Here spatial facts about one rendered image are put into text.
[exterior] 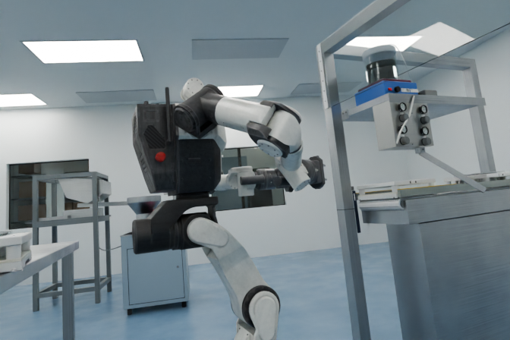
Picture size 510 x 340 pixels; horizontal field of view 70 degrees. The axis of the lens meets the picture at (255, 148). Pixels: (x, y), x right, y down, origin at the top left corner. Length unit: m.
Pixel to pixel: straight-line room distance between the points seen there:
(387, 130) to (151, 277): 2.90
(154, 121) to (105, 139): 5.63
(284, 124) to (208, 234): 0.48
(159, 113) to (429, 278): 1.29
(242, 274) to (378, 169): 6.29
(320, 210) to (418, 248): 5.25
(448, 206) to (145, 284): 2.94
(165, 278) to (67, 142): 3.79
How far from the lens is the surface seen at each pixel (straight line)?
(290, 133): 0.98
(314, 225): 6.92
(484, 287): 2.06
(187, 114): 1.08
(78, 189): 4.85
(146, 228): 1.25
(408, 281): 1.87
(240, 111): 1.01
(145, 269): 3.91
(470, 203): 1.94
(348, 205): 1.81
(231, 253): 1.30
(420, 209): 1.70
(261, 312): 1.34
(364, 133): 7.47
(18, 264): 0.92
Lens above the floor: 0.96
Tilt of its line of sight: 8 degrees up
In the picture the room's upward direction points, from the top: 5 degrees counter-clockwise
